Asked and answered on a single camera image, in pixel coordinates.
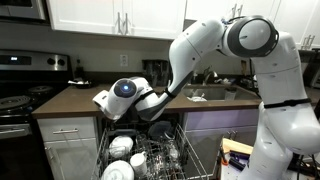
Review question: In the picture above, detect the grey robot base table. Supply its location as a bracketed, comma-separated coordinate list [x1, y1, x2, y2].
[216, 154, 251, 180]

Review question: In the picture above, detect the black coffee maker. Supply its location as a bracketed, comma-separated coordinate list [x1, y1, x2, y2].
[141, 59, 173, 88]

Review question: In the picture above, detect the black dishwasher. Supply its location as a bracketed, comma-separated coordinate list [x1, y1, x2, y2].
[99, 114, 184, 134]

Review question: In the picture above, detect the round white plate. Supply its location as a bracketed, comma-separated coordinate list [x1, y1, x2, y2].
[186, 93, 208, 103]

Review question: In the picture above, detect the dark grey bowl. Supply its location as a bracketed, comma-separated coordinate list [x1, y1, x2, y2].
[148, 120, 174, 141]

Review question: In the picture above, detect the metal kitchen faucet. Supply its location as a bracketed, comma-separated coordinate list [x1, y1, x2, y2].
[201, 66, 219, 86]

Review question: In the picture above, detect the stainless steel sink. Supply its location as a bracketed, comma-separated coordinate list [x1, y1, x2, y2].
[182, 85, 259, 102]

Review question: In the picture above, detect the grey sink base cabinet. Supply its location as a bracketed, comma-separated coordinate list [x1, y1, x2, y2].
[183, 109, 259, 178]

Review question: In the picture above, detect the white ceramic bowl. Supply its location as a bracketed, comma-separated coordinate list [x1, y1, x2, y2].
[108, 134, 134, 158]
[100, 160, 135, 180]

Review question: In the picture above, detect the white upper cabinet door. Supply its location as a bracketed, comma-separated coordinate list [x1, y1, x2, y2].
[274, 0, 320, 50]
[46, 0, 124, 36]
[237, 0, 282, 19]
[184, 0, 238, 25]
[122, 0, 188, 42]

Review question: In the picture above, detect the white ceramic mug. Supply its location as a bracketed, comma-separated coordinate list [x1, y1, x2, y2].
[129, 151, 148, 178]

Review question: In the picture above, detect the dark glass bottle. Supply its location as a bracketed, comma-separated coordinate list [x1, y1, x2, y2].
[74, 59, 85, 81]

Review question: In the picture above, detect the wooden board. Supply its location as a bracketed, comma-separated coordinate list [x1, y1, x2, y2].
[219, 137, 255, 158]

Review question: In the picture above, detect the white drawer front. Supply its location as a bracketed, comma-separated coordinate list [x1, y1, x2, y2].
[37, 116, 98, 143]

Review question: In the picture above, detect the black tool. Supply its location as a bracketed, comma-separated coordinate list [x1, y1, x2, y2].
[228, 149, 251, 172]

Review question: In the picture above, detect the white base cabinet door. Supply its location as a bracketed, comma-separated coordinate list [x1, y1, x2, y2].
[43, 138, 100, 180]

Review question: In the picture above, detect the black stove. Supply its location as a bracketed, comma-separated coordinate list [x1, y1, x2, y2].
[0, 49, 74, 180]

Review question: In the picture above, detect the stainless steel microwave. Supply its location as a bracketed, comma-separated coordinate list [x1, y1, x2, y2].
[0, 0, 48, 23]

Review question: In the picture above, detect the white wall outlet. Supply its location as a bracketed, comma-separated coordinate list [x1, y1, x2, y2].
[119, 54, 129, 68]

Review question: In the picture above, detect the wire dishwasher rack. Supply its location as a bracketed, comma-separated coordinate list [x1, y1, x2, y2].
[90, 123, 211, 180]

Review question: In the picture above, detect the metal cabinet door handle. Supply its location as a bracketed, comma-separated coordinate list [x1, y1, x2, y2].
[123, 12, 130, 36]
[115, 12, 122, 35]

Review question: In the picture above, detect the orange handled tool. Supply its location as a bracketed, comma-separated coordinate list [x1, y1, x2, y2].
[218, 146, 230, 167]

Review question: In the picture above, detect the metal drawer handle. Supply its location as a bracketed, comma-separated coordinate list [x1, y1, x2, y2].
[52, 128, 80, 135]

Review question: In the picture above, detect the metal base cabinet handle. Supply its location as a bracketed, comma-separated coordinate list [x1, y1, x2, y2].
[45, 146, 55, 162]

